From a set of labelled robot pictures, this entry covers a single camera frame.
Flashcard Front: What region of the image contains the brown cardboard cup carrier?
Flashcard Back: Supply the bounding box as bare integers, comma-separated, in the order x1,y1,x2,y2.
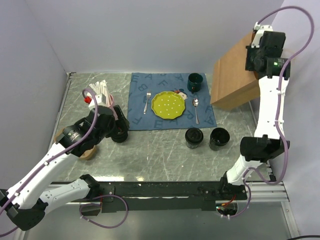
53,128,98,161

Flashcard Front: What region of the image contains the brown paper bag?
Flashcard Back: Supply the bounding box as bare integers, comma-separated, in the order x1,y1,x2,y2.
210,33,260,111

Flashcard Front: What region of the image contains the dark transparent coffee cup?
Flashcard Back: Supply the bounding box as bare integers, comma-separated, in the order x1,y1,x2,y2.
185,141,201,149

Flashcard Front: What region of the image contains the black coffee cup lid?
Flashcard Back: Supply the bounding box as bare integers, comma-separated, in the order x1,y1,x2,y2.
185,127,204,145

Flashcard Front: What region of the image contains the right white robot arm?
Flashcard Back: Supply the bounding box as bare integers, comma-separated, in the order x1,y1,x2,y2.
218,25,291,200

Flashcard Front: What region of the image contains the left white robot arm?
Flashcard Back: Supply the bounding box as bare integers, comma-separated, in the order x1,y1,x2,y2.
0,105,130,231

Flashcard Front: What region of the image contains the pink straw holder cup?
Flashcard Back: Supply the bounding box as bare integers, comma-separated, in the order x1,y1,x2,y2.
107,94,118,120

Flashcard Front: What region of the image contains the stack of black lids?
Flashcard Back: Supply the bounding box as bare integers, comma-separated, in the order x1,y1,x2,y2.
111,132,128,143

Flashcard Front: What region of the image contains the white wrapped straws bundle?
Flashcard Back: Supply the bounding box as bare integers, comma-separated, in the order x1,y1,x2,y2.
89,80,110,98

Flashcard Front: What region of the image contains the silver fork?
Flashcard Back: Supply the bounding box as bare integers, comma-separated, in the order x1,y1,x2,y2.
143,90,152,115

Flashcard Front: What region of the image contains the yellow dotted plate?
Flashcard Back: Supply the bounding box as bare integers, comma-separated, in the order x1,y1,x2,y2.
151,91,186,120

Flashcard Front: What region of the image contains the dark green mug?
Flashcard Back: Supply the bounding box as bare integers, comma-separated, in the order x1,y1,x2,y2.
187,73,204,93

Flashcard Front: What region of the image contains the small cartoon figurine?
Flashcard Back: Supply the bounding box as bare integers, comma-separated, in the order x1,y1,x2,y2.
173,89,188,101

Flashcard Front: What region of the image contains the silver spoon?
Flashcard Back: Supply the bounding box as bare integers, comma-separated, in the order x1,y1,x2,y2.
192,98,200,125

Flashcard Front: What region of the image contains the blue alphabet placemat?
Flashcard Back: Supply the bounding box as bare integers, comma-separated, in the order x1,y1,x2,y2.
127,72,217,131

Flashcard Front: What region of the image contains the black cup stack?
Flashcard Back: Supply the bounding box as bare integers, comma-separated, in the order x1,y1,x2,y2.
208,127,230,151

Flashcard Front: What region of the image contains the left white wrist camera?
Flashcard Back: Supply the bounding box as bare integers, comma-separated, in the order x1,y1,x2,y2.
84,93,106,110

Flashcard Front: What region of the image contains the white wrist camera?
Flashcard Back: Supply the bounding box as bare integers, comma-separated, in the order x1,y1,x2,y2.
250,22,274,48
84,93,106,110

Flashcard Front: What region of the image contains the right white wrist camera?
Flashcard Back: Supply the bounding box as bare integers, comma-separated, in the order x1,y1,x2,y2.
250,22,274,48

